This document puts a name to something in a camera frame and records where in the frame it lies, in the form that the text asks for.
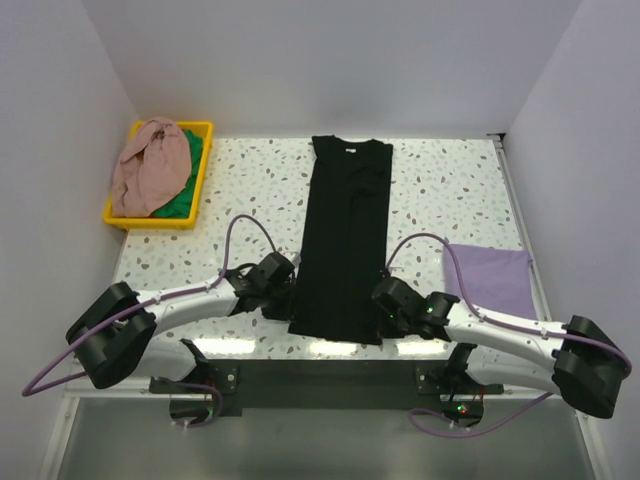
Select black t shirt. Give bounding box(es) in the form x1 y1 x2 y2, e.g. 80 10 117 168
288 136 393 345

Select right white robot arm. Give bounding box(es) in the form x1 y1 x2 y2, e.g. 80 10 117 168
372 277 631 419

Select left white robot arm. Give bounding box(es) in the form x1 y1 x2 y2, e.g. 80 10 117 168
66 252 295 392

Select folded purple t shirt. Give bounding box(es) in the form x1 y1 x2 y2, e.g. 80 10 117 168
451 244 537 319

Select green t shirt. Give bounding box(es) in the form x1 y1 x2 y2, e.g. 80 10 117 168
152 130 203 219

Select yellow plastic bin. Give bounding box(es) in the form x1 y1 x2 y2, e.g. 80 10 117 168
103 117 214 230

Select pink t shirt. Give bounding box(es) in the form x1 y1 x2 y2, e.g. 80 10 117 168
111 117 191 218

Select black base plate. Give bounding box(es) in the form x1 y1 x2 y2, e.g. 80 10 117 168
149 359 504 421

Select aluminium right side rail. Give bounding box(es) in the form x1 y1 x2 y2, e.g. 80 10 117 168
487 130 566 359

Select aluminium rail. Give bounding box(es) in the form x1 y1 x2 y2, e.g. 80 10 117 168
62 354 594 401
487 130 566 359

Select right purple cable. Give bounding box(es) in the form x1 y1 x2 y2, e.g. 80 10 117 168
382 232 634 441

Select aluminium front rail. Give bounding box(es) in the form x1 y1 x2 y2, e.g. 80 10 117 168
62 354 594 401

